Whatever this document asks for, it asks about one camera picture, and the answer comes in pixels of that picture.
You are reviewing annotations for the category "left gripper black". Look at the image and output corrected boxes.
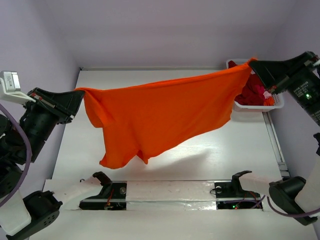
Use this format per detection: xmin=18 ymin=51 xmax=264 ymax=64
xmin=21 ymin=84 xmax=89 ymax=160

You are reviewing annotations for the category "metal rail at table edge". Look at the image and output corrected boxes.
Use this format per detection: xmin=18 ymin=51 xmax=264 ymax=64
xmin=262 ymin=112 xmax=291 ymax=180

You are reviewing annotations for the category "pink cloth in basket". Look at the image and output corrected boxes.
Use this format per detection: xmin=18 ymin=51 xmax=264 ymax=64
xmin=255 ymin=85 xmax=272 ymax=100

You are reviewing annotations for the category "dark red t shirt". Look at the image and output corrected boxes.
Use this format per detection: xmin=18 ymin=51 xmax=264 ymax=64
xmin=235 ymin=73 xmax=264 ymax=106

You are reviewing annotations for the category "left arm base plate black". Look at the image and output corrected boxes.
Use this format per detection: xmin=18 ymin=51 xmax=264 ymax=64
xmin=79 ymin=182 xmax=127 ymax=211

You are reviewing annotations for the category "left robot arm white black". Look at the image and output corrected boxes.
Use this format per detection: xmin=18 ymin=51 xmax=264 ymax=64
xmin=0 ymin=88 xmax=113 ymax=240

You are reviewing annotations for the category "orange t shirt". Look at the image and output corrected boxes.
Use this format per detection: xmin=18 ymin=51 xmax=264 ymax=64
xmin=83 ymin=63 xmax=252 ymax=169

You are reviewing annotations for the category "small orange cloth in basket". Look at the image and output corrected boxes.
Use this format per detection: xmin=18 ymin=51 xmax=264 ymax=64
xmin=263 ymin=96 xmax=275 ymax=107

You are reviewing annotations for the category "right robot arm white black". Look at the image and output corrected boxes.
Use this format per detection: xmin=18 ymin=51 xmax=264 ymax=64
xmin=230 ymin=51 xmax=320 ymax=226

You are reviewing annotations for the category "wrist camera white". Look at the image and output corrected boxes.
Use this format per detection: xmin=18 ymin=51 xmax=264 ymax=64
xmin=0 ymin=70 xmax=36 ymax=105
xmin=311 ymin=56 xmax=320 ymax=68

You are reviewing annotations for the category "white plastic basket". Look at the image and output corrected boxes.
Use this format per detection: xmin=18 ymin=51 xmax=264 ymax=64
xmin=225 ymin=58 xmax=285 ymax=113

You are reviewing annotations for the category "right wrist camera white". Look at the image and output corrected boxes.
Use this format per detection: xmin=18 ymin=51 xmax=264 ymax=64
xmin=311 ymin=56 xmax=320 ymax=68

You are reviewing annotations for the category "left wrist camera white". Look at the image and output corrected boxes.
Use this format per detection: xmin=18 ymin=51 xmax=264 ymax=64
xmin=0 ymin=70 xmax=36 ymax=105

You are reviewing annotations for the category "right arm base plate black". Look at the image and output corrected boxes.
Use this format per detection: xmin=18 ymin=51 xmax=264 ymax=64
xmin=210 ymin=181 xmax=263 ymax=210

